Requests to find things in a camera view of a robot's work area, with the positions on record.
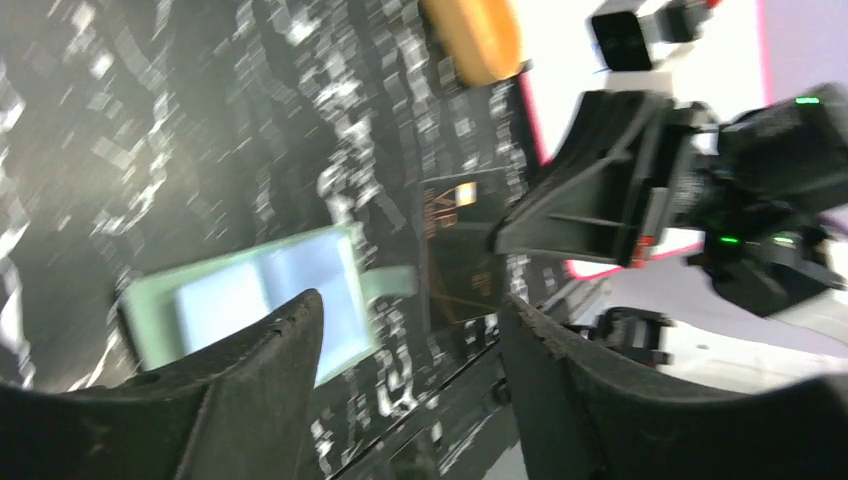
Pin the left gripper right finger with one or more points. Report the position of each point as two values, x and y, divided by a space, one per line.
585 412

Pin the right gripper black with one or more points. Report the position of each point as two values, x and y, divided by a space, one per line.
758 198

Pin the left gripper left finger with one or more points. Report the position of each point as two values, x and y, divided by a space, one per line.
237 409

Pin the green card holder wallet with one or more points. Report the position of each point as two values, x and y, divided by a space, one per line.
176 312

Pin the black VIP credit card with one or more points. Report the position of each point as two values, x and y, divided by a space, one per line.
463 279

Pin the tan oval tray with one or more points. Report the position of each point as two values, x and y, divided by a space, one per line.
483 37

